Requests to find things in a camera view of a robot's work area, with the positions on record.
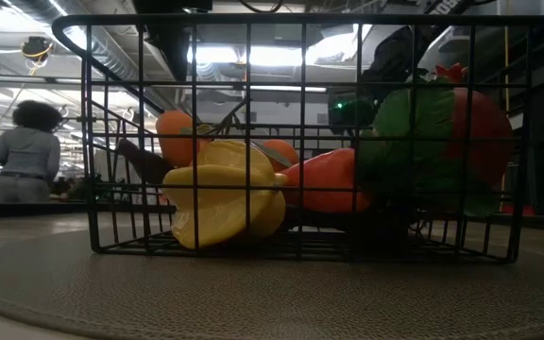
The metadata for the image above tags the hanging yellow cable coil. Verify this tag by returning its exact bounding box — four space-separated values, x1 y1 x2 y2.
20 36 56 77

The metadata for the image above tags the orange tangerine cluster with leaves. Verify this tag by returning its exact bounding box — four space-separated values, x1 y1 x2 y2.
252 139 300 174
155 96 249 169

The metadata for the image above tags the small red object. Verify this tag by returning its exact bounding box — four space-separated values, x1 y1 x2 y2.
501 203 536 217

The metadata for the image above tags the orange pepper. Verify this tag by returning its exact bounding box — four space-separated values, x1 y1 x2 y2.
279 147 372 214

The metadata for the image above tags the dark purple eggplant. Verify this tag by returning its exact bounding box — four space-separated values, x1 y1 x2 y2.
114 137 177 186

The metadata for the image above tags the yellow star fruit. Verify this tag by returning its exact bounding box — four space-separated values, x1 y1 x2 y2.
161 139 288 250

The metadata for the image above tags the person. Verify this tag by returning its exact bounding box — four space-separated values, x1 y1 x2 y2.
0 99 63 204

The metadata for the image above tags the silver ceiling duct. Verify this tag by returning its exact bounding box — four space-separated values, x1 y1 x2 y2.
90 25 179 114

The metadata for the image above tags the black wire basket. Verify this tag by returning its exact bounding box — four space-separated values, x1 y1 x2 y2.
50 12 544 265

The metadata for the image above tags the round grey table mat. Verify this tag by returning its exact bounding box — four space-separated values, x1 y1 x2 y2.
0 226 544 340

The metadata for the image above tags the black grape bunch with leaves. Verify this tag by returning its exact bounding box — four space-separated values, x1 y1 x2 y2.
354 77 502 256

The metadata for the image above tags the red pomegranate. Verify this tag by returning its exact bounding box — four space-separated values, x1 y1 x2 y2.
434 62 515 190

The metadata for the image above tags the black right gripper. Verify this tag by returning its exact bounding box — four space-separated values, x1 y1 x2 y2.
327 70 382 136

